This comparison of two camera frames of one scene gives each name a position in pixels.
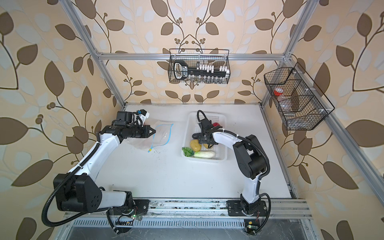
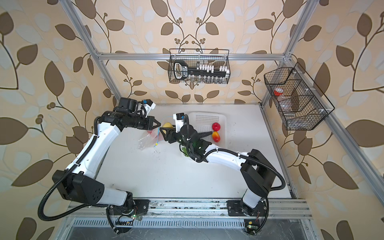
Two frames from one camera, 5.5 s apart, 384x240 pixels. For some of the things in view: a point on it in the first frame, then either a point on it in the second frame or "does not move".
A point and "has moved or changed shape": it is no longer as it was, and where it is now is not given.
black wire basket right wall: (300, 103) does not move
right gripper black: (201, 137) -> (171, 132)
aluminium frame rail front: (291, 208) does not move
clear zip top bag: (156, 141) has moved or changed shape
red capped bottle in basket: (278, 91) does not move
